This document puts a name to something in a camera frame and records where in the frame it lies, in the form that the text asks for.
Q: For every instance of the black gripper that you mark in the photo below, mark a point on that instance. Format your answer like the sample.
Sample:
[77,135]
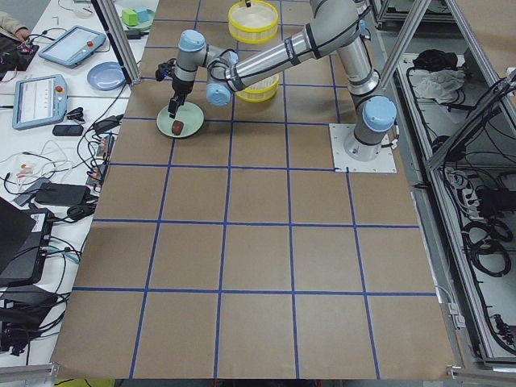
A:
[181,87]

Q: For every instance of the yellow steamer basket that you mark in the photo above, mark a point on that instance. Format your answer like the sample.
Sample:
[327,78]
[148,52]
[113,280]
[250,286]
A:
[256,24]
[261,91]

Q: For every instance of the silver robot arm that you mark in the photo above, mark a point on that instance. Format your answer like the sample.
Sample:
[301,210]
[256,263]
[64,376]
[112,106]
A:
[335,27]

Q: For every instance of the light green plate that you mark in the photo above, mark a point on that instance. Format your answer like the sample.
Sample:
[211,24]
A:
[190,114]

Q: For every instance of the brown red bun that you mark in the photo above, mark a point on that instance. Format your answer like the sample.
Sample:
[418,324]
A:
[177,127]

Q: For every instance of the green block bowl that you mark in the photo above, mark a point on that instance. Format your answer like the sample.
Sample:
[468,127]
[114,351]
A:
[139,18]

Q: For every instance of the blue plate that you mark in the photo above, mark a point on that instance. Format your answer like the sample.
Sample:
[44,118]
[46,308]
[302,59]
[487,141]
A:
[106,76]

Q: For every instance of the blue teach pendant upper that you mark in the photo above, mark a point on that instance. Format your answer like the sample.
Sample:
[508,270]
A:
[74,46]

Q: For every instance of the blue teach pendant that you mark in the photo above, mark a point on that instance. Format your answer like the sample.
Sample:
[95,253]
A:
[74,46]
[39,101]

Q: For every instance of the black phone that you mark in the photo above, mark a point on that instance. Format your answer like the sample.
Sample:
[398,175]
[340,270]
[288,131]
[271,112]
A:
[68,130]

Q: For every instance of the blue teach pendant lower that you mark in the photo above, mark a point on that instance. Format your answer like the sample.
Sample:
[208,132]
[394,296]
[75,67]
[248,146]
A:
[39,101]

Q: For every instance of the black power adapter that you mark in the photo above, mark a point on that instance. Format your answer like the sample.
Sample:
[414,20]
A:
[62,194]

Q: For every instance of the white crumpled cloth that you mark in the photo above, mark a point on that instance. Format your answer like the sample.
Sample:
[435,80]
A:
[442,86]

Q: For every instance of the black laptop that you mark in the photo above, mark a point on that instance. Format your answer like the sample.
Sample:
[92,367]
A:
[25,235]

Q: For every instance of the aluminium frame post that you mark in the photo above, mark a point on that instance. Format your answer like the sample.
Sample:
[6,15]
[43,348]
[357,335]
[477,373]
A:
[109,19]

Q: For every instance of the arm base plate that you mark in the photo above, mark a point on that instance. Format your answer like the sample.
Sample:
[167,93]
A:
[351,156]

